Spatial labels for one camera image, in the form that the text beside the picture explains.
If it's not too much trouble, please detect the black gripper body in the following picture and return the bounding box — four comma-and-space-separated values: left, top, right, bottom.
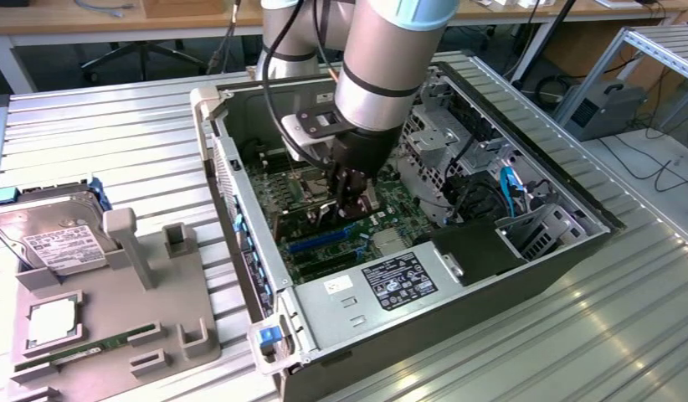
325, 124, 404, 179

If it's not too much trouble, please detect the Nvidia Quadro graphics card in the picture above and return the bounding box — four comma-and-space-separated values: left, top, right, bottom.
272, 199, 340, 240

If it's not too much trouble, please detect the CPU socket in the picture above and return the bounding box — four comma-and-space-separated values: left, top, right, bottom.
290, 169, 337, 203

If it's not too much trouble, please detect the green Dell motherboard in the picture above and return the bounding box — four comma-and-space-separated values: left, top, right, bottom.
245, 140, 434, 286

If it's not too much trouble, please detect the silver chipset heat sink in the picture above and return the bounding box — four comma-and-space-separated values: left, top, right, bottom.
370, 232, 408, 257

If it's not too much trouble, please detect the blue expansion slot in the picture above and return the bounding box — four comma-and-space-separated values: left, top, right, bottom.
286, 231, 352, 253

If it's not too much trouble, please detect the perforated metal drive cage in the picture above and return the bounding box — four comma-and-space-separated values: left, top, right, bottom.
398, 69, 546, 210

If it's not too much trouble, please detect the black expansion slot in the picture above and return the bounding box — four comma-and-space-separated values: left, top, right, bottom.
298, 260, 361, 281
296, 250, 356, 270

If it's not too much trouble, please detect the black plastic fan shroud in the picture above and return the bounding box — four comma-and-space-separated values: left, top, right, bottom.
413, 221, 529, 288

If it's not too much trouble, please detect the grey power supply unit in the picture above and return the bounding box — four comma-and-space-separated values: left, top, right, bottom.
290, 240, 468, 353

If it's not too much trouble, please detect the silver disk bay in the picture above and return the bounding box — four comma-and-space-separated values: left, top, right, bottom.
497, 204, 588, 261

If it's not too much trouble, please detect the black slanted pole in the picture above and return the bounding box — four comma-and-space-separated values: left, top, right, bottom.
513, 0, 578, 90

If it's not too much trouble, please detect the open black PC case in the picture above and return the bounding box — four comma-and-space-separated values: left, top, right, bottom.
188, 60, 628, 402

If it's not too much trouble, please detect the grey equipment box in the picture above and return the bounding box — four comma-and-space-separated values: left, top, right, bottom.
561, 81, 650, 142

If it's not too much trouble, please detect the grey parts rack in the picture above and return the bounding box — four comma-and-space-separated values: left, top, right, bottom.
8, 208, 224, 402

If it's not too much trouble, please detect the silver hard disk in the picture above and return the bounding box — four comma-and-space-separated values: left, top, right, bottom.
0, 196, 109, 276

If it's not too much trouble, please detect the green RAM stick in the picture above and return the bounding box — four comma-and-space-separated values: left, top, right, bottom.
13, 326, 158, 373

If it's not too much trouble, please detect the silver CPU chip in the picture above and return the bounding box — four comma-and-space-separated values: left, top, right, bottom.
28, 300, 80, 349

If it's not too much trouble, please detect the wooden desk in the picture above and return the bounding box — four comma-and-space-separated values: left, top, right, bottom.
0, 0, 688, 47

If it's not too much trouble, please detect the black power wire bundle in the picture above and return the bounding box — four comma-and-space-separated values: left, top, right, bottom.
441, 169, 516, 225

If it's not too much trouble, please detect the blue SATA wire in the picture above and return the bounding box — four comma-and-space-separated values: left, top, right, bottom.
497, 165, 526, 219

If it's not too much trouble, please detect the dangling grey cable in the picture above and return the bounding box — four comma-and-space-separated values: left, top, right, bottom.
206, 0, 242, 75

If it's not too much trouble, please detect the aluminium profile frame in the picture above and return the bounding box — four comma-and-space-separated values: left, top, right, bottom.
554, 23, 688, 131

